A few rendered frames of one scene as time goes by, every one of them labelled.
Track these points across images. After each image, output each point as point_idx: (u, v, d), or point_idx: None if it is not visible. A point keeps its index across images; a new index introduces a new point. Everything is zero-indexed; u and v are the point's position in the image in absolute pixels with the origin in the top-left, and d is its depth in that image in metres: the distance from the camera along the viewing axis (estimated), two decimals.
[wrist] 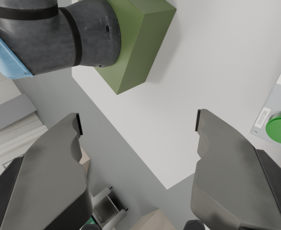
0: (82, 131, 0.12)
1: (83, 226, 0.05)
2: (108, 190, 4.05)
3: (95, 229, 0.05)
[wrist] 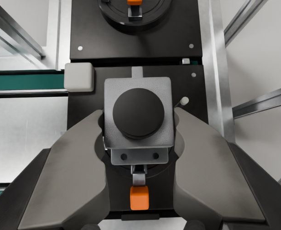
0: None
1: (83, 226, 0.05)
2: None
3: (95, 229, 0.05)
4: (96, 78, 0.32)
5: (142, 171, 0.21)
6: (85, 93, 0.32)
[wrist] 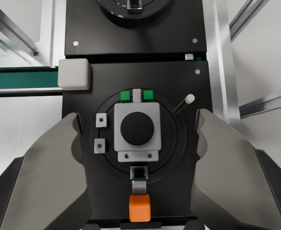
0: (82, 131, 0.12)
1: (83, 226, 0.05)
2: None
3: (95, 229, 0.05)
4: (93, 75, 0.30)
5: (142, 178, 0.18)
6: (80, 92, 0.30)
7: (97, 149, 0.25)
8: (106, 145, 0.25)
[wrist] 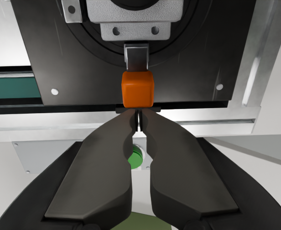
0: (137, 128, 0.13)
1: (83, 226, 0.05)
2: None
3: (95, 229, 0.05)
4: None
5: (142, 44, 0.11)
6: None
7: (70, 16, 0.15)
8: (82, 8, 0.16)
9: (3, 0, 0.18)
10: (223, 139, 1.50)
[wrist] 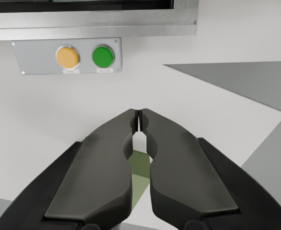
0: (137, 128, 0.13)
1: (83, 226, 0.05)
2: None
3: (95, 229, 0.05)
4: None
5: None
6: None
7: None
8: None
9: None
10: None
